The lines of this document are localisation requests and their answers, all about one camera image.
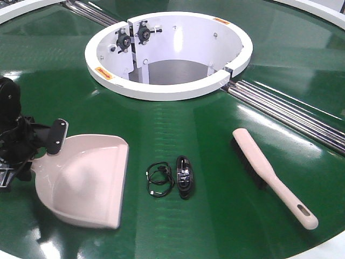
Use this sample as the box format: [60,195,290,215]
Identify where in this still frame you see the thin black cable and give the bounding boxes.
[146,161,176,198]

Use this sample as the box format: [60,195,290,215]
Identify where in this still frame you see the yellow arrow warning sticker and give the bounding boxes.
[213,17,230,25]
[95,66,113,80]

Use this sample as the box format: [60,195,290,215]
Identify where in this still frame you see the black bearing mount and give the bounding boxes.
[116,28,132,53]
[136,21,163,45]

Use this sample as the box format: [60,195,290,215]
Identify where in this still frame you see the steel rollers upper left gap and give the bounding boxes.
[62,1,119,27]

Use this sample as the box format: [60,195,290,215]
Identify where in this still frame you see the steel rollers right gap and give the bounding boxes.
[221,80,344,155]

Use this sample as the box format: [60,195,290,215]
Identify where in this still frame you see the white rim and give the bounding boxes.
[276,0,344,30]
[1,0,62,24]

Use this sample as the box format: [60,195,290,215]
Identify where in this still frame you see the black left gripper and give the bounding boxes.
[1,115,68,192]

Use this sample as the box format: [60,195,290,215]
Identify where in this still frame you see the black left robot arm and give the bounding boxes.
[1,77,68,192]

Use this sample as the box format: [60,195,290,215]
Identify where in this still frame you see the white outer rim right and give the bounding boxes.
[276,0,344,30]

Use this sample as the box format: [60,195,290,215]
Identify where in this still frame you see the pink hand brush black bristles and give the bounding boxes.
[232,128,319,230]

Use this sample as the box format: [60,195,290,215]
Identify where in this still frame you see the right black bearing mount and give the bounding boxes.
[136,21,163,45]

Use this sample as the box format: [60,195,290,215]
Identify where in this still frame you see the yellow arrow warning sticker front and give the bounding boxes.
[95,66,113,80]

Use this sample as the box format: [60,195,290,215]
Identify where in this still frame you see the yellow arrow warning sticker back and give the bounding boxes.
[213,17,230,25]

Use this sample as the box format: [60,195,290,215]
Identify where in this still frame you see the white central ring housing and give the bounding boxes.
[85,11,253,101]

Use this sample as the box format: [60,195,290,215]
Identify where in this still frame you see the pink plastic dustpan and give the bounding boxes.
[32,134,129,229]

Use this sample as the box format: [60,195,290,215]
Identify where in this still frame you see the left black bearing mount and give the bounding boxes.
[116,28,132,53]

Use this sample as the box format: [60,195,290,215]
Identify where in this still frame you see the white outer rim left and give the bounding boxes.
[1,0,62,24]

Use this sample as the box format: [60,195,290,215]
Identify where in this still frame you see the steel rollers gap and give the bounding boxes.
[62,1,119,27]
[221,80,344,155]

